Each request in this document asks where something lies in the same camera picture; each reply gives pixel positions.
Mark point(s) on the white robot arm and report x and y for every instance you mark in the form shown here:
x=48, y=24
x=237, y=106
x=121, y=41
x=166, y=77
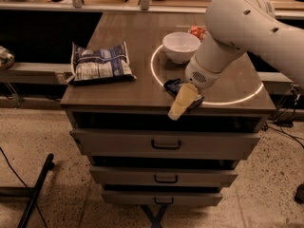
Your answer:
x=234, y=27

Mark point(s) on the bottom grey drawer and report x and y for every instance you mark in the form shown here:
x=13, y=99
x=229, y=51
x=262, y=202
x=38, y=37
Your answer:
x=162, y=198

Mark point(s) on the grey drawer cabinet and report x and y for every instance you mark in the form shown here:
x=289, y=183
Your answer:
x=237, y=103

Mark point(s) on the white bowl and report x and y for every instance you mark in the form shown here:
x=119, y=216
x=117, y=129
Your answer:
x=180, y=46

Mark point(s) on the blue rxbar snack bar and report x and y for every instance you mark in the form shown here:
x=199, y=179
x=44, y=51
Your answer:
x=173, y=87

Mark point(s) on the black floor stand bar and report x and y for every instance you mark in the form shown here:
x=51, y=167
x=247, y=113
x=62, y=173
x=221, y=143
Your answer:
x=35, y=191

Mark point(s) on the orange soda can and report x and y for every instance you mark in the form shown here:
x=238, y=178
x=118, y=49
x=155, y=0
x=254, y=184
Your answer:
x=198, y=32

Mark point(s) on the middle grey drawer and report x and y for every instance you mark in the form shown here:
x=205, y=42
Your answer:
x=162, y=177

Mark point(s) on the top grey drawer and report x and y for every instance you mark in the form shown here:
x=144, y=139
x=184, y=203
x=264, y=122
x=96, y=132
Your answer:
x=163, y=144

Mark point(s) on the grey drawer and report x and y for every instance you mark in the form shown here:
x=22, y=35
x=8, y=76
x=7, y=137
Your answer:
x=162, y=177
x=162, y=198
x=163, y=144

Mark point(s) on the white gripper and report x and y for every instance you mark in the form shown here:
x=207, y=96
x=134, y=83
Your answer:
x=199, y=74

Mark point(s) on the blue white chip bag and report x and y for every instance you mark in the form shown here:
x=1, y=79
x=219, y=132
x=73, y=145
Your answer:
x=104, y=65

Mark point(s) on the grey shelf rail left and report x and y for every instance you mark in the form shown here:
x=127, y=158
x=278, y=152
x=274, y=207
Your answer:
x=36, y=73

